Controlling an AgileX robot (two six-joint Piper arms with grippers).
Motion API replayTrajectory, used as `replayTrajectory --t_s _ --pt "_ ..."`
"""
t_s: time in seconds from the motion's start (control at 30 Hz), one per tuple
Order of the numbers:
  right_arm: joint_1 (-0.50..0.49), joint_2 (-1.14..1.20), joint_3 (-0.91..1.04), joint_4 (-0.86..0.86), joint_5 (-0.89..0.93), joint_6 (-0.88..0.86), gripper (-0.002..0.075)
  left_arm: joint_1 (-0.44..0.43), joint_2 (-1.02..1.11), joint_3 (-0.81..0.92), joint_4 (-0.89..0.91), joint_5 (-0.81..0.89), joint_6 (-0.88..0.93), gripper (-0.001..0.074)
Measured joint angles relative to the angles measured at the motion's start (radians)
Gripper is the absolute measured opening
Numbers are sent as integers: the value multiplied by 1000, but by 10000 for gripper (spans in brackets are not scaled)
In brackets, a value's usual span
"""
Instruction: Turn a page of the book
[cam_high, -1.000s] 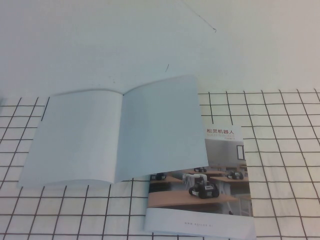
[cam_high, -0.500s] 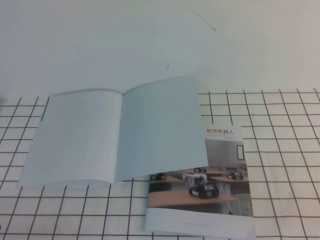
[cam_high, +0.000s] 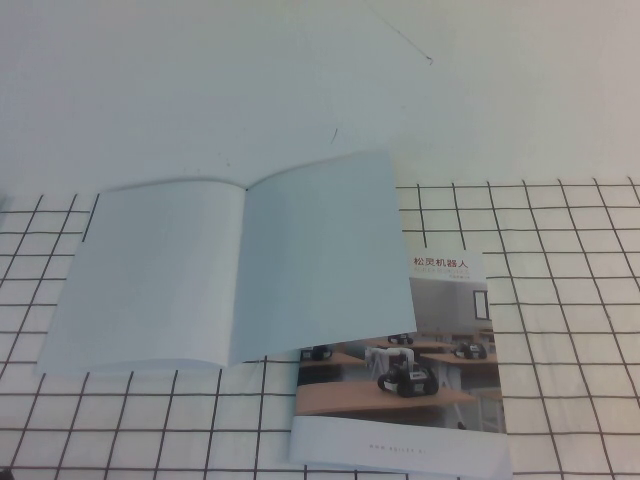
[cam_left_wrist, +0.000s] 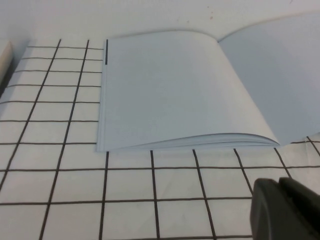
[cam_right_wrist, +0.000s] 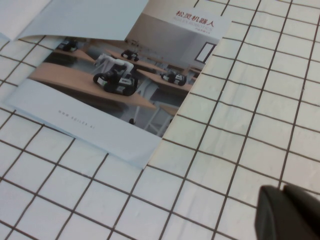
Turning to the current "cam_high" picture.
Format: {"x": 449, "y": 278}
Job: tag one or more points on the white picture book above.
{"x": 200, "y": 280}

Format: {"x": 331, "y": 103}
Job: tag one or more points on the closed brochure with robot cover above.
{"x": 450, "y": 380}

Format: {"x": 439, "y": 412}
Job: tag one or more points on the white black-grid tablecloth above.
{"x": 550, "y": 300}

